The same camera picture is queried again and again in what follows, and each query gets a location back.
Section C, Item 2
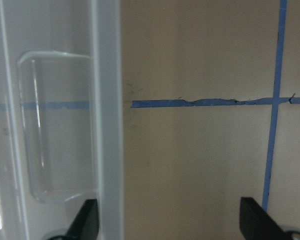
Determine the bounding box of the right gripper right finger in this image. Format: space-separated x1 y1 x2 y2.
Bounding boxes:
239 197 287 240

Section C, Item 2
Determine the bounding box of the clear plastic box lid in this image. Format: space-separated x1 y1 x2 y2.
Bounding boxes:
0 0 124 240

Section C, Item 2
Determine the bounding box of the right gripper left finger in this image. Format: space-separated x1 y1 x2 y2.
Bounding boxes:
65 199 99 240

